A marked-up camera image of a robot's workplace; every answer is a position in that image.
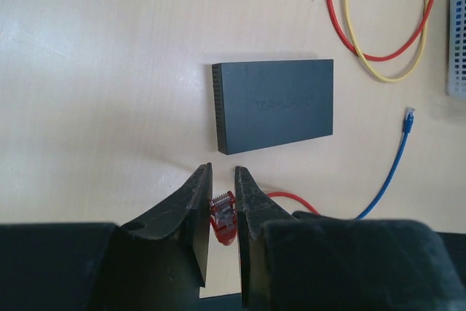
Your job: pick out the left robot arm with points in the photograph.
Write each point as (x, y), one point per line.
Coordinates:
(288, 261)

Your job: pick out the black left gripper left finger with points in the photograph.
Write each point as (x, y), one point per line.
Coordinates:
(157, 261)

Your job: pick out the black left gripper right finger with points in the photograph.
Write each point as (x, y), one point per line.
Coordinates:
(303, 261)

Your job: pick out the white plastic wire bin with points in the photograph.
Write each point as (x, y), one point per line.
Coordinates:
(456, 84)

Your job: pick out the long black network switch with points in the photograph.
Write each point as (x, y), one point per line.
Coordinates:
(261, 104)

